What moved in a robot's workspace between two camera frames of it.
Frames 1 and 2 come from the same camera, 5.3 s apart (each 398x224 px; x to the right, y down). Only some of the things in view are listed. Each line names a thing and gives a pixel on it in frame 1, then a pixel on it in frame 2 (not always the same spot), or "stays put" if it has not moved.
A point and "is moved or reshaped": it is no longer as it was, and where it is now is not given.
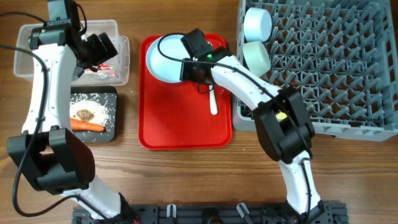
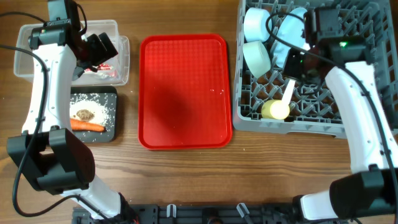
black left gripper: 103,53 stays put
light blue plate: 164,69 → 292,32
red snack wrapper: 101,66 stays put
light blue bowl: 257,25 stays put
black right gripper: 185,73 → 289,71
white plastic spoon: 212,99 is moved or reshaped
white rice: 90,102 stays put
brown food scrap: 85,114 stays put
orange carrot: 77,124 stays put
